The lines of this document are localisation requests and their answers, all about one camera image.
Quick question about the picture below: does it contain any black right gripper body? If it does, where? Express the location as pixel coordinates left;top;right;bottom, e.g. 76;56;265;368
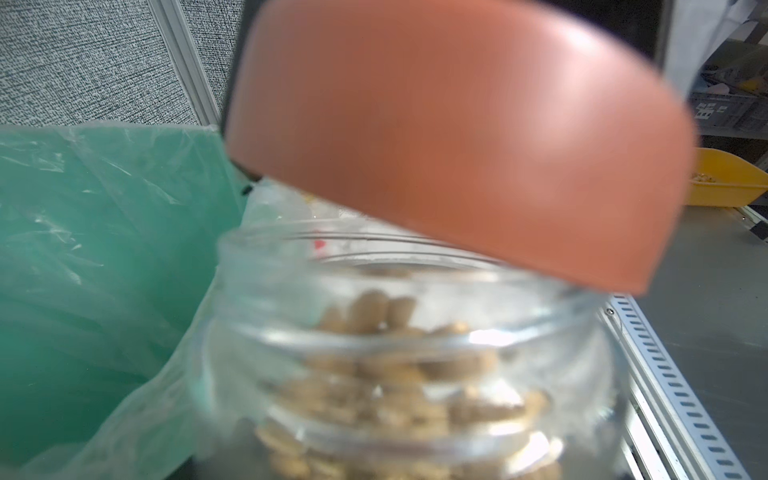
546;0;672;66

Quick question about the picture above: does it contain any clear plastic bin liner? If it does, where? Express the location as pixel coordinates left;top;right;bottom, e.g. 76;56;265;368
0;121;289;480

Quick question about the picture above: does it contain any orange-lidded peanut jar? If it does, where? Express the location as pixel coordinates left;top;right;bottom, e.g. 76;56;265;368
187;219;629;479

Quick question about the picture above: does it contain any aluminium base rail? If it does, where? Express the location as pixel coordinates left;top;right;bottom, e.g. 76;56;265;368
601;294;749;479

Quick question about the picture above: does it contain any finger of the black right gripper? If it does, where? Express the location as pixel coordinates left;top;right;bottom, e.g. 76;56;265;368
218;0;268;181

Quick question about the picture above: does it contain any yellow tray outside cell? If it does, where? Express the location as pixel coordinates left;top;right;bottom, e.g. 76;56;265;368
686;148;767;208

